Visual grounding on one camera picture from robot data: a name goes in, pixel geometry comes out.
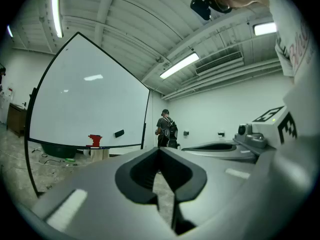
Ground ceiling air conditioner vent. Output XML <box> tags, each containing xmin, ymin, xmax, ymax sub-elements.
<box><xmin>194</xmin><ymin>50</ymin><xmax>245</xmax><ymax>76</ymax></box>

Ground brown wooden cabinet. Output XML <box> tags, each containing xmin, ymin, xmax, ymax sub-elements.
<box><xmin>6</xmin><ymin>102</ymin><xmax>28</xmax><ymax>138</ymax></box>

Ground beige cloth bag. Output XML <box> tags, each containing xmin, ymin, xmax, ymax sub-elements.
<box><xmin>90</xmin><ymin>147</ymin><xmax>110</xmax><ymax>163</ymax></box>

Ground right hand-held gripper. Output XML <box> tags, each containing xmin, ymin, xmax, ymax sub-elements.
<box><xmin>181</xmin><ymin>105</ymin><xmax>298</xmax><ymax>164</ymax></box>

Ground red object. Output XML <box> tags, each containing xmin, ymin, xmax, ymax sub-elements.
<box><xmin>86</xmin><ymin>134</ymin><xmax>103</xmax><ymax>148</ymax></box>

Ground rectangular ceiling light panel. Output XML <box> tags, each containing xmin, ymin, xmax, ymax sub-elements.
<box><xmin>253</xmin><ymin>22</ymin><xmax>278</xmax><ymax>37</ymax></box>

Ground person's white printed shirt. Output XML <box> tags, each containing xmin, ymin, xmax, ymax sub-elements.
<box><xmin>264</xmin><ymin>0</ymin><xmax>320</xmax><ymax>145</ymax></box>

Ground dark round tub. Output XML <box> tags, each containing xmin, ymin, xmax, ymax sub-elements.
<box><xmin>40</xmin><ymin>143</ymin><xmax>78</xmax><ymax>159</ymax></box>

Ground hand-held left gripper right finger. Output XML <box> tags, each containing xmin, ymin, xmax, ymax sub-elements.
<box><xmin>159</xmin><ymin>146</ymin><xmax>312</xmax><ymax>240</ymax></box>

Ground black head-mounted camera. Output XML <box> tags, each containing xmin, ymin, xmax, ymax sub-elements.
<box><xmin>190</xmin><ymin>0</ymin><xmax>212</xmax><ymax>21</ymax></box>

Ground black floor cable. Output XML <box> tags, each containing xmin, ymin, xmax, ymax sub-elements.
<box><xmin>38</xmin><ymin>153</ymin><xmax>62</xmax><ymax>165</ymax></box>

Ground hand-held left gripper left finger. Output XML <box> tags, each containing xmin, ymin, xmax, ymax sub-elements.
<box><xmin>31</xmin><ymin>146</ymin><xmax>186</xmax><ymax>240</ymax></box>

